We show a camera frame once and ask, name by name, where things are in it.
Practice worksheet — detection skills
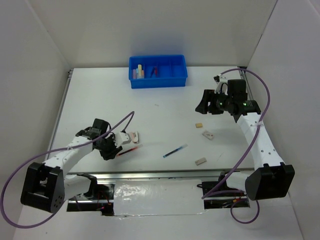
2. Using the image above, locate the small tan eraser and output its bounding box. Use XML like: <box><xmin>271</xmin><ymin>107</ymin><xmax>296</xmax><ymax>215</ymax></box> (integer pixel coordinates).
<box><xmin>195</xmin><ymin>123</ymin><xmax>203</xmax><ymax>128</ymax></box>

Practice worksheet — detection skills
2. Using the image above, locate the blue ballpoint pen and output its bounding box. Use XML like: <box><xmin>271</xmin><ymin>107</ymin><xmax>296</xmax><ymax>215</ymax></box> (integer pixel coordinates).
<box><xmin>150</xmin><ymin>67</ymin><xmax>155</xmax><ymax>78</ymax></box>

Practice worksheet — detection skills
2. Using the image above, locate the blue refill pen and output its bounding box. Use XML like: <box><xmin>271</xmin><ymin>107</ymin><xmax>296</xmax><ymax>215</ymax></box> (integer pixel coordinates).
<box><xmin>162</xmin><ymin>144</ymin><xmax>188</xmax><ymax>158</ymax></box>

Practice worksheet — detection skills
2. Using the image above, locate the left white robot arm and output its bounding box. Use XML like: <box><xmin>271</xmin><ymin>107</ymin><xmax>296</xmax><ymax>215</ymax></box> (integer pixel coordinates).
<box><xmin>20</xmin><ymin>118</ymin><xmax>131</xmax><ymax>214</ymax></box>

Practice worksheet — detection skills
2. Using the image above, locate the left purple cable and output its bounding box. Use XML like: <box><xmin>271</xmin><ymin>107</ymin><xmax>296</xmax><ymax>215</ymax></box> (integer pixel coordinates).
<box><xmin>0</xmin><ymin>111</ymin><xmax>136</xmax><ymax>229</ymax></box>

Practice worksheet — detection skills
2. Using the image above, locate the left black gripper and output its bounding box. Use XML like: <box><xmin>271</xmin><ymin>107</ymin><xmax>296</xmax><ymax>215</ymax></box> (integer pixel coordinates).
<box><xmin>96</xmin><ymin>134</ymin><xmax>123</xmax><ymax>161</ymax></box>

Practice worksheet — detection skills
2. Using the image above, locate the blue divided plastic bin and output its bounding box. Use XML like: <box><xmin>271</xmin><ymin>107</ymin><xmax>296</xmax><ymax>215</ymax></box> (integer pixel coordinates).
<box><xmin>128</xmin><ymin>54</ymin><xmax>188</xmax><ymax>89</ymax></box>

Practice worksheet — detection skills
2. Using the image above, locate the grey white eraser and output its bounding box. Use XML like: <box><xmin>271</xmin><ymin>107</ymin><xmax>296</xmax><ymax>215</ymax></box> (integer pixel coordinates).
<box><xmin>195</xmin><ymin>157</ymin><xmax>207</xmax><ymax>166</ymax></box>

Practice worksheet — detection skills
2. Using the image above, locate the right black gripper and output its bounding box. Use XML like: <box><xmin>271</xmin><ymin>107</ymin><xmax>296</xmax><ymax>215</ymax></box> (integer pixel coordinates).
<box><xmin>195</xmin><ymin>89</ymin><xmax>233</xmax><ymax>115</ymax></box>

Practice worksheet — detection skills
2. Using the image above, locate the pink white eraser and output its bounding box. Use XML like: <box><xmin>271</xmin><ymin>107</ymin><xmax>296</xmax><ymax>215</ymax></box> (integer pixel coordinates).
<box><xmin>129</xmin><ymin>131</ymin><xmax>139</xmax><ymax>144</ymax></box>

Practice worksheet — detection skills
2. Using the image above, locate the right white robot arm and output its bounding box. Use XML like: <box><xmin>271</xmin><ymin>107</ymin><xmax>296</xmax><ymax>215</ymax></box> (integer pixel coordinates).
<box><xmin>195</xmin><ymin>79</ymin><xmax>295</xmax><ymax>201</ymax></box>

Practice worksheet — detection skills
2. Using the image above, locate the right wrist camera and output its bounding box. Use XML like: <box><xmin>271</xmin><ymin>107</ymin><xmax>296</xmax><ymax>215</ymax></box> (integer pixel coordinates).
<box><xmin>213</xmin><ymin>74</ymin><xmax>228</xmax><ymax>94</ymax></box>

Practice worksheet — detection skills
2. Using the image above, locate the red refill pen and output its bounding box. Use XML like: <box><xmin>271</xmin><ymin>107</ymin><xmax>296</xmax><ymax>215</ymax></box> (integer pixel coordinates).
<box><xmin>116</xmin><ymin>144</ymin><xmax>143</xmax><ymax>157</ymax></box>

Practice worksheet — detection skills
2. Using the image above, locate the white red eraser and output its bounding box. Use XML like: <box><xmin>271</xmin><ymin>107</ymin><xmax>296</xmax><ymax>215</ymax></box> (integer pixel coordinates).
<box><xmin>202</xmin><ymin>130</ymin><xmax>214</xmax><ymax>140</ymax></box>

